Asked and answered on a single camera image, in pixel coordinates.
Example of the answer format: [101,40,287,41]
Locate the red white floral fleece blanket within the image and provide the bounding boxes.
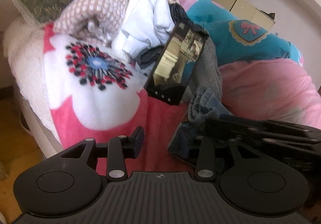
[2,17,198,172]

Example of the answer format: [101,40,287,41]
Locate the pink grey floral rolled duvet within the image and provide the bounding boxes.
[218,58,321,130]

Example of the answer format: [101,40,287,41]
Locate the black smartphone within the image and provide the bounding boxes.
[144,22,209,106]

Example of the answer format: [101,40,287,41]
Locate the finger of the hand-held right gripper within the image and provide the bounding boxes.
[226,136,321,153]
[204,119,321,138]

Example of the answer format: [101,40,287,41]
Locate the blue fleece pants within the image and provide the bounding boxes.
[168,121,226,167]

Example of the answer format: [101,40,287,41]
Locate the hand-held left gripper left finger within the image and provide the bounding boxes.
[61,127,144,182]

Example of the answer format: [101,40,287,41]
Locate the grey sweatshirt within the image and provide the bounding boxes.
[182,38,223,104]

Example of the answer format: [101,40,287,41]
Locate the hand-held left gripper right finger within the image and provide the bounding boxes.
[196,137,254,182]

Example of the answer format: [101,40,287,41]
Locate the teal printed blanket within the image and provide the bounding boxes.
[186,0,304,66]

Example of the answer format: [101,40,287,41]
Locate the white garment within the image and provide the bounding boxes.
[112,0,176,59]

